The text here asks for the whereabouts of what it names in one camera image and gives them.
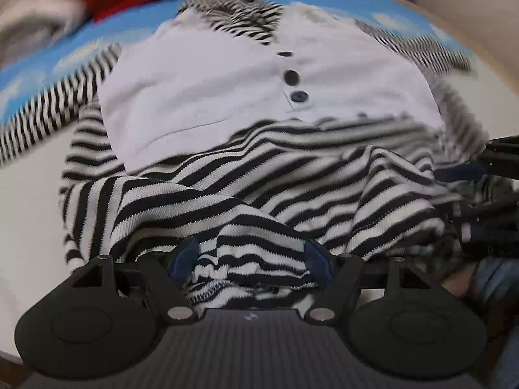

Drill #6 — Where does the striped white baby garment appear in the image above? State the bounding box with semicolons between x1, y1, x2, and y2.
1;0;486;311

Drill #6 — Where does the blue white patterned bedspread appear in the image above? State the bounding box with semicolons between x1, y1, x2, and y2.
1;0;471;122

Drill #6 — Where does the folded beige blanket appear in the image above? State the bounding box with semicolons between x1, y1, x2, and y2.
1;0;87;67

